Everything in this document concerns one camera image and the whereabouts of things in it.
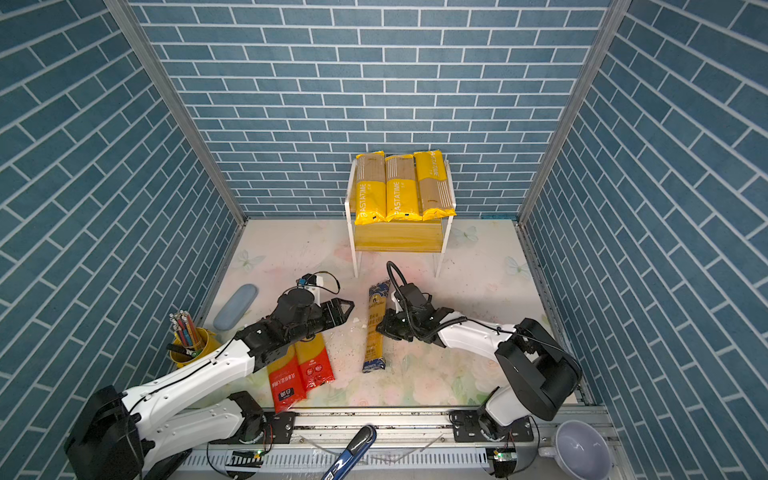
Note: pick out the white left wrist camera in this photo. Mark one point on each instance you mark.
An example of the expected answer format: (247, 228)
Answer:
(314, 283)

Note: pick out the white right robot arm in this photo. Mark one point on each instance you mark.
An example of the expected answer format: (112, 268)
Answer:
(540, 374)

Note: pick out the wooden two-tier shelf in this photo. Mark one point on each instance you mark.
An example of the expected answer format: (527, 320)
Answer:
(430, 237)

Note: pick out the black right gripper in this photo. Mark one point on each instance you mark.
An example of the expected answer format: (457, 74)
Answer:
(386, 325)

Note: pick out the yellow pencil cup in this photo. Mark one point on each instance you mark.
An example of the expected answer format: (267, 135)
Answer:
(189, 341)

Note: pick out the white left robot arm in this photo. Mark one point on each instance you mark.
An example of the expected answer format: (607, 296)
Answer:
(123, 434)

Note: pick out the yellow pastatime bag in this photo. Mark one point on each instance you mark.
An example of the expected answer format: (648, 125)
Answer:
(402, 189)
(434, 187)
(371, 189)

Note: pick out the red spaghetti bag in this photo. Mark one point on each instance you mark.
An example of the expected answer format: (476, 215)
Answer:
(314, 363)
(286, 384)

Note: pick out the white bowl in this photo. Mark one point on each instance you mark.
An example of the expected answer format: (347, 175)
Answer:
(580, 451)

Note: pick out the blue moli pasta bag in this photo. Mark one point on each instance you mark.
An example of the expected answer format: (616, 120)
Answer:
(377, 306)

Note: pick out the grey-blue glasses case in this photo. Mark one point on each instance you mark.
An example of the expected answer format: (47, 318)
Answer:
(235, 308)

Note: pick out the aluminium mounting rail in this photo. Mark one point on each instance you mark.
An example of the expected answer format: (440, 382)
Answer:
(334, 443)

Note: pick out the blue black handheld tool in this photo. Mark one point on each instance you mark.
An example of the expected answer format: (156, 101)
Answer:
(353, 452)

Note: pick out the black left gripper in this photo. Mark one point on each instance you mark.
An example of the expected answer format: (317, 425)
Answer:
(338, 318)

